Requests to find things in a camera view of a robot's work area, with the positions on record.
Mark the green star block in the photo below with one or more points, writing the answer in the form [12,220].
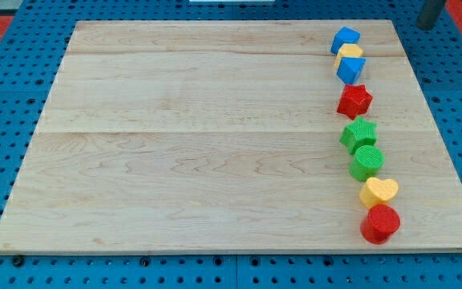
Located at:
[358,133]

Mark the red star block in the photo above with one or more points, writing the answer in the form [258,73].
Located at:
[354,101]

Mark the wooden board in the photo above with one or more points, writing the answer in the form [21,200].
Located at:
[222,137]

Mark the green cylinder block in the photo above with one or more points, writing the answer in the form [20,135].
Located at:
[368,160]

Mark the blue triangle block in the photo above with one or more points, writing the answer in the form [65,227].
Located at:
[350,69]

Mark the yellow pentagon block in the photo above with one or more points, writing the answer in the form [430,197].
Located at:
[350,50]

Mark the yellow heart block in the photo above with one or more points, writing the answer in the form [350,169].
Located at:
[377,191]

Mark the blue cube block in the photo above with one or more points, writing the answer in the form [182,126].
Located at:
[344,36]

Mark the red cylinder block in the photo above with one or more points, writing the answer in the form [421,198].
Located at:
[380,224]

